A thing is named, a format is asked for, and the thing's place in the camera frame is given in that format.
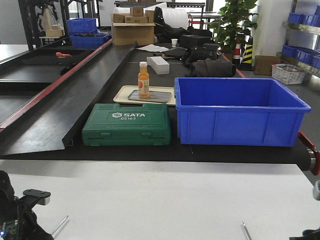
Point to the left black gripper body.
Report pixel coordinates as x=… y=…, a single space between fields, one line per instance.
x=18 y=221

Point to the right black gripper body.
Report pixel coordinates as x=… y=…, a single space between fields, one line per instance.
x=308 y=234

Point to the green black screwdriver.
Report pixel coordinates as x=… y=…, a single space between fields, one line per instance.
x=59 y=225
x=246 y=231

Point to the beige plastic tray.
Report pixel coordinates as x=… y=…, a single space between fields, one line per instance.
x=122 y=96

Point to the small grey metal tray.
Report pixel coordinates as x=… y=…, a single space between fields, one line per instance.
x=154 y=96

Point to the long black metal divider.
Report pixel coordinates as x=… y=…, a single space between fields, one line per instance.
x=50 y=120

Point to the large blue plastic bin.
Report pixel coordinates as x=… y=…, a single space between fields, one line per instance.
x=237 y=111

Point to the white basket on floor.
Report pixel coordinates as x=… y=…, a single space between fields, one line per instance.
x=287 y=74

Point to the green SATA tool case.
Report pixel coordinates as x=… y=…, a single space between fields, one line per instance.
x=115 y=125

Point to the black yellow traffic cone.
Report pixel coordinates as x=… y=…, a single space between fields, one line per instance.
x=247 y=58

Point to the orange juice bottle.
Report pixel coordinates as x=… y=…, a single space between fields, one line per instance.
x=143 y=80

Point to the dark grey folded cloth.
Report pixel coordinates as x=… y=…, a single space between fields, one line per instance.
x=210 y=68

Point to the black bag on table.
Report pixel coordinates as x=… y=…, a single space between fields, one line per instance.
x=199 y=53

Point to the white rectangular box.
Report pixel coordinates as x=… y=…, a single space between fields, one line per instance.
x=159 y=65

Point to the large cardboard box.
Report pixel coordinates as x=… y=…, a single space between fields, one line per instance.
x=129 y=33

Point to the green potted plant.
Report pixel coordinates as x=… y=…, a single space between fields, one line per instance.
x=235 y=23

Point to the white paper cup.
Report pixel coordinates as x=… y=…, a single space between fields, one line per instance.
x=174 y=42

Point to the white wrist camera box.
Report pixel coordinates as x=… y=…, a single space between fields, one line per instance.
x=34 y=196

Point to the blue crate with cables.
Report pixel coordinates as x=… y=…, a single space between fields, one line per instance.
x=91 y=41

